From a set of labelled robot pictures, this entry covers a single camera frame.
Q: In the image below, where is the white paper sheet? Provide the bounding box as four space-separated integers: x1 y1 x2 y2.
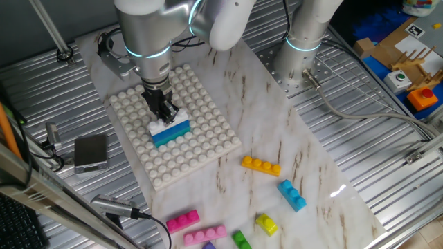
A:
394 34 443 75

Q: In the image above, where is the light pink four-stud block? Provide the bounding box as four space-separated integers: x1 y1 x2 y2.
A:
183 224 228 248

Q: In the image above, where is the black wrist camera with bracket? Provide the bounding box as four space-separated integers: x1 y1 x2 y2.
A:
96 34 140 82

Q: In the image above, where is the small silver camera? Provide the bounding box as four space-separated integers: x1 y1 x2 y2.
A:
44 122 63 150

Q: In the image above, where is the orange-yellow four-stud block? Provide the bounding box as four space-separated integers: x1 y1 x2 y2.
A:
241 155 282 178

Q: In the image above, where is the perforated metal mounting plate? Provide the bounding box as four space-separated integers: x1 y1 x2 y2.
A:
257 41 333 98

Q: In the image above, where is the clear container of bricks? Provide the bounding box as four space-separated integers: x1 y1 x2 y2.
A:
401 0 439 17

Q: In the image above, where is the black keyboard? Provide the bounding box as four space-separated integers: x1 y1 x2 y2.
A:
0 193 49 249

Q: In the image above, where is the orange emergency stop box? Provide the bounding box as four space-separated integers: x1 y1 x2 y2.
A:
406 86 440 112

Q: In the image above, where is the orange cable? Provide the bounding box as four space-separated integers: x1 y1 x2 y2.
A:
0 102 22 160

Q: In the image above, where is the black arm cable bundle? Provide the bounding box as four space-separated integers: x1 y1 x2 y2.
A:
280 0 293 41

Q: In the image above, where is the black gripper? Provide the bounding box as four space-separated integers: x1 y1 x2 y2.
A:
141 81 180 125

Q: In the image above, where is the black camera clamp mount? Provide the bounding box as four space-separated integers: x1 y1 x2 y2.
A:
40 138 66 173

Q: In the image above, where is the white green-button box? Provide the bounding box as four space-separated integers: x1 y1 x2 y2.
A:
383 69 413 95

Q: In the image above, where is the thick grey cable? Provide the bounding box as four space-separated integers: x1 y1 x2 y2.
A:
301 68 439 139

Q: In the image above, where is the white four-stud block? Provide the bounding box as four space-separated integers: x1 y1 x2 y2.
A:
147 109 190 137

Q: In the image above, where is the brown cardboard sheet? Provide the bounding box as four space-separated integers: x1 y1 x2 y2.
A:
372 17 419 70

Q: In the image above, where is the metal stand pole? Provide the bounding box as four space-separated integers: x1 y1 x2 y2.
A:
29 0 76 66

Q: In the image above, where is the small cardboard box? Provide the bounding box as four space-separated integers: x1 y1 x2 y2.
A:
352 37 377 59

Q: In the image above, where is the magenta three-stud block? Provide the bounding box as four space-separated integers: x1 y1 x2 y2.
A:
165 209 201 234

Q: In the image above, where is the blue four-stud block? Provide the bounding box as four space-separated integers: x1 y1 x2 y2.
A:
151 120 192 143

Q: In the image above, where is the white marble board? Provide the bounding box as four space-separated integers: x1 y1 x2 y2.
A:
74 20 387 249

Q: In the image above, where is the yellow two-stud block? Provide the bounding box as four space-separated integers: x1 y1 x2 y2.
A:
255 213 279 237

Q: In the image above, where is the grey board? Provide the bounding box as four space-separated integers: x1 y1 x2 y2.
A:
413 0 443 58

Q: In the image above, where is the teal four-stud block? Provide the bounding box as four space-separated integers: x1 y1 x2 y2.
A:
154 128 192 149

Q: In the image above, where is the wooden peg rack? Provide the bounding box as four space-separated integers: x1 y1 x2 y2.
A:
390 46 443 91

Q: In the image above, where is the green two-stud block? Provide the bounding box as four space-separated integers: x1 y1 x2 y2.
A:
231 230 253 249

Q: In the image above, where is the white studded baseplate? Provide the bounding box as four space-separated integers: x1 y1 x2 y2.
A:
109 63 242 192

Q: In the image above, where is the light blue three-stud block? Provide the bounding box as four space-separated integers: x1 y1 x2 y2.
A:
277 178 308 213

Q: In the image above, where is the silver digital scale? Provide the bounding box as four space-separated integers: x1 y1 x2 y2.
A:
73 133 110 175

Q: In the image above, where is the aluminium corner bracket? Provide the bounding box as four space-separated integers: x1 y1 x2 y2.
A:
404 150 425 165

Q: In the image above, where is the aluminium frame bar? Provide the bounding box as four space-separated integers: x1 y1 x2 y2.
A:
0 143 139 249

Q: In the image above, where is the large silver camera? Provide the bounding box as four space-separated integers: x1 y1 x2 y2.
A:
90 194 141 229

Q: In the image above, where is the black-white fiducial tag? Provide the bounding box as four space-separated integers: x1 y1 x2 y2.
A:
404 22 426 39

